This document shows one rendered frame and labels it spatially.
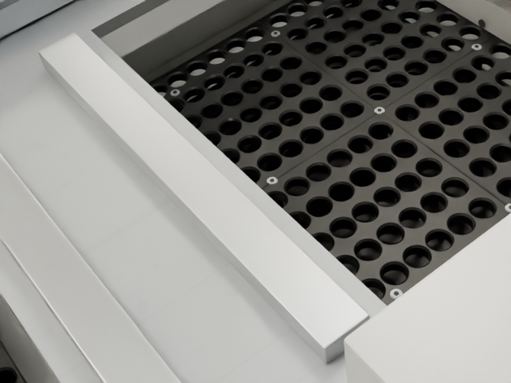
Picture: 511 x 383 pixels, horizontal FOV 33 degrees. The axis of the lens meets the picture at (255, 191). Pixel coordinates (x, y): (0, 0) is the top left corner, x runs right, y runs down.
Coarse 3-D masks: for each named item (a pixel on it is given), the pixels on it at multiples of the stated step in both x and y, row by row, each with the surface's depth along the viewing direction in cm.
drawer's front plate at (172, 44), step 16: (224, 0) 61; (240, 0) 62; (256, 0) 63; (272, 0) 64; (208, 16) 61; (224, 16) 62; (240, 16) 63; (176, 32) 60; (192, 32) 61; (208, 32) 62; (144, 48) 59; (160, 48) 60; (176, 48) 61; (128, 64) 59; (144, 64) 60; (160, 64) 61
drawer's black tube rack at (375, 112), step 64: (384, 0) 52; (256, 64) 54; (320, 64) 49; (384, 64) 49; (448, 64) 48; (256, 128) 46; (320, 128) 46; (384, 128) 46; (448, 128) 44; (320, 192) 43; (384, 192) 43; (448, 192) 45; (384, 256) 40; (448, 256) 39
